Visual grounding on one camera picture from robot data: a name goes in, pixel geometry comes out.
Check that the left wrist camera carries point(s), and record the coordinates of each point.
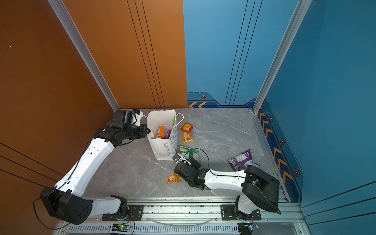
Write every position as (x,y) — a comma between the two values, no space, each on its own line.
(136,117)

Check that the orange Fox's candy bag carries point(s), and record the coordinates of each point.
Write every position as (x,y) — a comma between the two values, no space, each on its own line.
(161,134)

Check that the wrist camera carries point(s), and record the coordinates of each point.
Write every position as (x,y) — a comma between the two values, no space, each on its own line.
(136,117)
(178,157)

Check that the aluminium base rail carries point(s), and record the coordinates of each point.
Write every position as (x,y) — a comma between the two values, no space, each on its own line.
(192,216)

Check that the small orange snack packet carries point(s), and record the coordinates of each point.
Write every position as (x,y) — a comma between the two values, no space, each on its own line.
(187,137)

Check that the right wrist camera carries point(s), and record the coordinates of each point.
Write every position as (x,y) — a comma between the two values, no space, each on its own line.
(178,157)

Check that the green circuit board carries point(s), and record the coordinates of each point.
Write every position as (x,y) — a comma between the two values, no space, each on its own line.
(247,228)
(120,228)

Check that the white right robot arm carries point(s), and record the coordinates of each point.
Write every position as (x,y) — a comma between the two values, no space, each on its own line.
(258,189)

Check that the right green circuit board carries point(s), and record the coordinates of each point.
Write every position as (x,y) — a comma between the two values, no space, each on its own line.
(247,228)

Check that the purple grape candy bag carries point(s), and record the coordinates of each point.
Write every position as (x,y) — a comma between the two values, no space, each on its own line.
(168,134)

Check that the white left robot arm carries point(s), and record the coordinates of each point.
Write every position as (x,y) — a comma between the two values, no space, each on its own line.
(65,201)

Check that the small orange candy wrapper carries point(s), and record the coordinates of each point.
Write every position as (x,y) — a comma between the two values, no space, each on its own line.
(173,178)

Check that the left green circuit board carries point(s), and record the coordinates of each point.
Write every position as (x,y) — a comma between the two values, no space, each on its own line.
(120,228)

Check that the aluminium corner post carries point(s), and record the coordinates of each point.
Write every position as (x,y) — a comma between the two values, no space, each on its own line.
(289,35)
(69,26)

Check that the left aluminium corner post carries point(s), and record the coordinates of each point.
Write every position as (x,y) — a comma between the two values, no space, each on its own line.
(69,26)

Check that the white paper bag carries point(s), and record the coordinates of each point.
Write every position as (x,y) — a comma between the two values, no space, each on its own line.
(163,125)

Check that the red snack packet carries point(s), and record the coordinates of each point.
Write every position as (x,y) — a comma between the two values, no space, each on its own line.
(187,127)

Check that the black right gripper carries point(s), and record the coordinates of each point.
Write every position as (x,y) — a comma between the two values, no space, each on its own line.
(197,166)

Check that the right aluminium corner post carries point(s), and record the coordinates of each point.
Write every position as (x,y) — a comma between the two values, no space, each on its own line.
(289,35)

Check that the purple white snack bag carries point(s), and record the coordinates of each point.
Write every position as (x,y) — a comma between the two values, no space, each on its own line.
(242,161)

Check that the green white snack bag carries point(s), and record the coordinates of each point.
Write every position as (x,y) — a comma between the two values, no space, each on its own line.
(192,152)

